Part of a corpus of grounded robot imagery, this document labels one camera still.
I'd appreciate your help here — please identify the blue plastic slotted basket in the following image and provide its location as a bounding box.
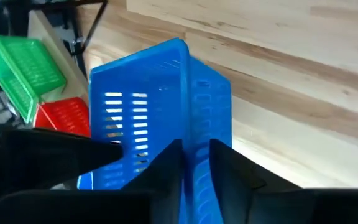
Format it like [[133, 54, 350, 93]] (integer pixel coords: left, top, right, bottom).
[[76, 37, 233, 224]]

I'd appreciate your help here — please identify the red plastic slotted basket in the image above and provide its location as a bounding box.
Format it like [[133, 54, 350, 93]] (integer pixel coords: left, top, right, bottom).
[[32, 96, 92, 138]]

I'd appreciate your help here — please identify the green plastic slotted basket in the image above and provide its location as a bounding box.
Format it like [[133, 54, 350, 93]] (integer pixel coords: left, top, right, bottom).
[[0, 33, 68, 124]]

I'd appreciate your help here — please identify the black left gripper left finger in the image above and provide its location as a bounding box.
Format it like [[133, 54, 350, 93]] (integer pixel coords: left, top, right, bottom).
[[0, 139, 185, 224]]

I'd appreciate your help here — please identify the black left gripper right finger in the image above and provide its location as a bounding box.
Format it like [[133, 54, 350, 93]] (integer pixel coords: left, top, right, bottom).
[[209, 139, 358, 224]]

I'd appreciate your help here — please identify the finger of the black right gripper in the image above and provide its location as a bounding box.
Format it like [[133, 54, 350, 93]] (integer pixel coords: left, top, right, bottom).
[[0, 128, 125, 191]]

